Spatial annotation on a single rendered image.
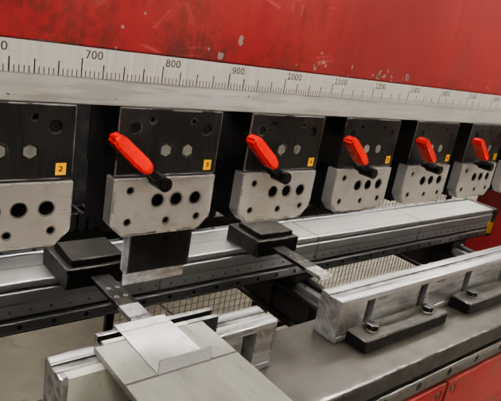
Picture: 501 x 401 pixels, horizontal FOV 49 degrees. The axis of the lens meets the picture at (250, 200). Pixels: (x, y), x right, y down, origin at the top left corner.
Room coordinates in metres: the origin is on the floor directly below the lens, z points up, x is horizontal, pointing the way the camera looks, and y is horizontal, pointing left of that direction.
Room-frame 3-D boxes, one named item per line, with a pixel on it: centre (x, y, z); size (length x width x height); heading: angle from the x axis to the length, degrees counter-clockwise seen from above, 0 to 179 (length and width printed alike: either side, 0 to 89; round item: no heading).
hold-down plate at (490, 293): (1.36, -0.67, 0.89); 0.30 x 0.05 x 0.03; 132
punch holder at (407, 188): (1.11, -0.31, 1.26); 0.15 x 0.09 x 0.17; 132
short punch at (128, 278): (0.73, 0.12, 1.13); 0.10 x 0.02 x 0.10; 132
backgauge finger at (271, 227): (1.12, -0.09, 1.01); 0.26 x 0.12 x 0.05; 42
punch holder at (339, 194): (0.98, -0.16, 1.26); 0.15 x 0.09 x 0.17; 132
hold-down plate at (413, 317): (1.09, -0.37, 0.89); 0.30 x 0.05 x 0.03; 132
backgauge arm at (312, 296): (1.41, -0.07, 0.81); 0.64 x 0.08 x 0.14; 42
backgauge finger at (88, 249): (0.84, 0.22, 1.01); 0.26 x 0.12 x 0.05; 42
